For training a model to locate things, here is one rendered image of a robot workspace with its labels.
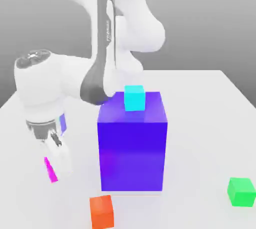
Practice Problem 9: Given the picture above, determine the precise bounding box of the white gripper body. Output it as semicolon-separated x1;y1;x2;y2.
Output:
42;139;74;180

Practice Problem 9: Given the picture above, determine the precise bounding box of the small magenta cube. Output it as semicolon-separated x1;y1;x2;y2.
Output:
43;156;59;184

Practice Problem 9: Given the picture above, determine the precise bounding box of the small orange cube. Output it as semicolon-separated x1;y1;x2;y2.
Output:
89;194;115;229

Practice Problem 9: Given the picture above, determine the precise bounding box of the small cyan cube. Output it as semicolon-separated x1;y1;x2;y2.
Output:
123;84;146;112

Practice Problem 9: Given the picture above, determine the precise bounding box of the small green cube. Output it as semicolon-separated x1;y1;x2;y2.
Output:
226;176;256;208

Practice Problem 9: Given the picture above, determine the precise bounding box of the large blue box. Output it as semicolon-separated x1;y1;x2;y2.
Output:
96;91;168;192

